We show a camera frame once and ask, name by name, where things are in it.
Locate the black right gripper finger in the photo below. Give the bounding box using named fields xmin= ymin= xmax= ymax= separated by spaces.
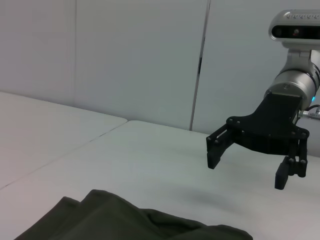
xmin=206 ymin=124 xmax=244 ymax=170
xmin=274 ymin=134 xmax=309 ymax=190

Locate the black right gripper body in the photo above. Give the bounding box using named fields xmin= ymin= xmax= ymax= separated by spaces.
xmin=226 ymin=91 xmax=310 ymax=157

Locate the dark green shirt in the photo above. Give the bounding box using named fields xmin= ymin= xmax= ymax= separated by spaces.
xmin=13 ymin=189 xmax=255 ymax=240

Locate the silver right elbow connector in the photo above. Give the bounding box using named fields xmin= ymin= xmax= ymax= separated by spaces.
xmin=297 ymin=109 xmax=320 ymax=121

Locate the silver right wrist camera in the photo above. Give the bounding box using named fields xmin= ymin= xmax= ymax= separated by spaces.
xmin=268 ymin=9 xmax=320 ymax=48

